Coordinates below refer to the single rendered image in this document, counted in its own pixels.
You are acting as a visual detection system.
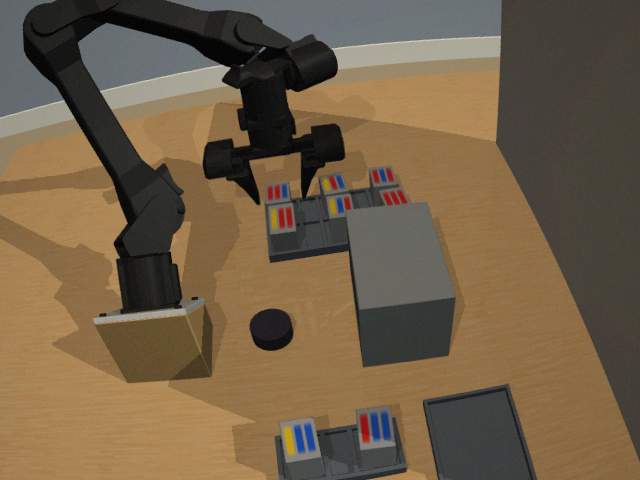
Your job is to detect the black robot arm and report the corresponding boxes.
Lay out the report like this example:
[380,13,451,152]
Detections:
[23,0,338,314]

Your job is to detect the black short cylinder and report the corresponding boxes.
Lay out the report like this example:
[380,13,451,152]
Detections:
[250,308,293,351]

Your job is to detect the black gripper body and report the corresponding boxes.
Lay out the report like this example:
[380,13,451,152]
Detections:
[202,103,346,180]

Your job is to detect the grey wall panel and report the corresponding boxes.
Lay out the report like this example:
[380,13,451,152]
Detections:
[496,0,640,461]

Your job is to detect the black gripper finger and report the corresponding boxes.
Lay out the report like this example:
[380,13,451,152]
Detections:
[226,161,261,205]
[300,152,325,199]

